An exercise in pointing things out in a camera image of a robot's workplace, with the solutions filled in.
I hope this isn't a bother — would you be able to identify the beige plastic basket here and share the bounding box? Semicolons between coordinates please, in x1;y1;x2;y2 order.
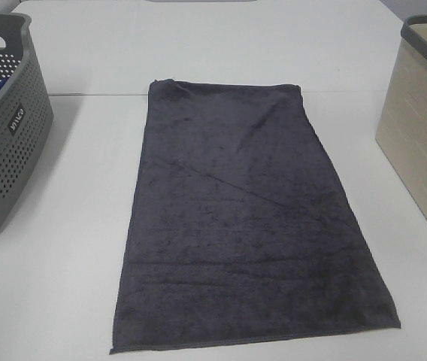
375;15;427;220

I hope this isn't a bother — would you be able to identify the grey perforated plastic basket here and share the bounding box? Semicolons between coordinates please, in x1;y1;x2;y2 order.
0;13;53;228

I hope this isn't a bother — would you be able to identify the dark grey towel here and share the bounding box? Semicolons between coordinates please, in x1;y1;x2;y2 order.
111;79;401;353

